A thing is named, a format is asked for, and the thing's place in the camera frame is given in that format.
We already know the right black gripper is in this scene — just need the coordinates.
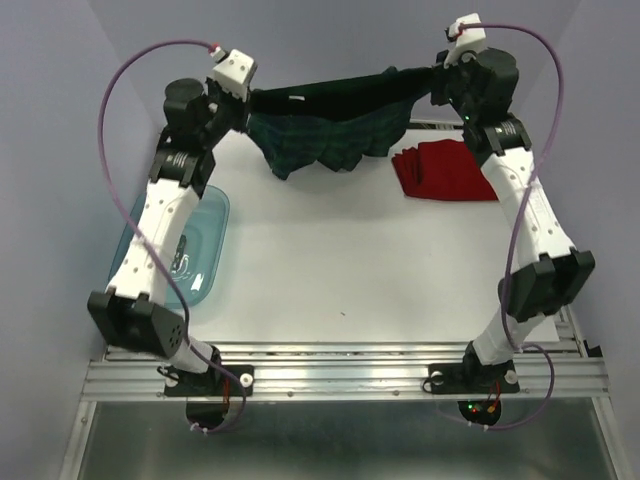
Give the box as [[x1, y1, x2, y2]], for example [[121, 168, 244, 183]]
[[431, 44, 482, 121]]

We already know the green plaid skirt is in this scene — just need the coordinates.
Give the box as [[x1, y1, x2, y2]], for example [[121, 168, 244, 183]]
[[246, 66, 433, 180]]

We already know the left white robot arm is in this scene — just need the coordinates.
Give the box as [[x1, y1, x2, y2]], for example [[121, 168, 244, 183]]
[[87, 79, 247, 394]]

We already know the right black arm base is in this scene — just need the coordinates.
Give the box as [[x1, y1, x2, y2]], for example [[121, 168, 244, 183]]
[[421, 343, 520, 429]]

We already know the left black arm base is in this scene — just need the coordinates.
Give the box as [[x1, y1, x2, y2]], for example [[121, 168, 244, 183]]
[[156, 364, 254, 435]]

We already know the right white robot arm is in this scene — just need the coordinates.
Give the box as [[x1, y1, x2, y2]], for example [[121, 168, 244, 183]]
[[429, 48, 595, 393]]

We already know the folded red skirt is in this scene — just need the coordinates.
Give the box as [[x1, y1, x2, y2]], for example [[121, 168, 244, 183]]
[[391, 139, 498, 202]]

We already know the blue transparent plastic bin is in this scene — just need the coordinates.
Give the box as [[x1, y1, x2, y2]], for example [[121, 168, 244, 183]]
[[108, 183, 232, 309]]

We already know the small dark object in bin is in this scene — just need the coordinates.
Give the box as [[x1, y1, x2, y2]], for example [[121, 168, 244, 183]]
[[171, 234, 188, 273]]

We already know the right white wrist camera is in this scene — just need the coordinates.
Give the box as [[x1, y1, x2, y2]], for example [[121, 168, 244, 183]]
[[443, 13, 486, 68]]

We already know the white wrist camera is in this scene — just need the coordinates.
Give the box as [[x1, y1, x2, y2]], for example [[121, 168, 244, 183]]
[[211, 47, 257, 102], [443, 13, 486, 68]]

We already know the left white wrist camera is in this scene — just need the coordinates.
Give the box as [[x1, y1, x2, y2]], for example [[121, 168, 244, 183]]
[[211, 47, 257, 102]]

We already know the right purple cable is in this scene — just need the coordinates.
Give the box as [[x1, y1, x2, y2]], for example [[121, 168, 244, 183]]
[[434, 20, 564, 431]]

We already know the purple cable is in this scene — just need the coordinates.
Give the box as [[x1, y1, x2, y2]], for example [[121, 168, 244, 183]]
[[434, 20, 564, 431], [98, 39, 249, 435]]

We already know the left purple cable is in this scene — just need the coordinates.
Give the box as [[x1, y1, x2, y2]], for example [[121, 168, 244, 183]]
[[98, 39, 249, 435]]

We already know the aluminium mounting rail frame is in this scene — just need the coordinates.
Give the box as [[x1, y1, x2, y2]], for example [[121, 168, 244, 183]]
[[59, 122, 621, 480]]

